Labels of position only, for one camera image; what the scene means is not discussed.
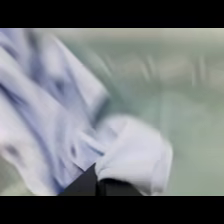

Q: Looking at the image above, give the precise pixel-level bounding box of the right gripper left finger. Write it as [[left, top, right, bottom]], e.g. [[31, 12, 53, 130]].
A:
[[59, 162, 98, 197]]

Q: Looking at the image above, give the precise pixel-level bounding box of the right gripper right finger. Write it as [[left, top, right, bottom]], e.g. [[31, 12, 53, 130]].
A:
[[97, 177, 142, 197]]

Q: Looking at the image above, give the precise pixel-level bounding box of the light blue shirt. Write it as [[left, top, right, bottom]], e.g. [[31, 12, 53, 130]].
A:
[[0, 28, 174, 197]]

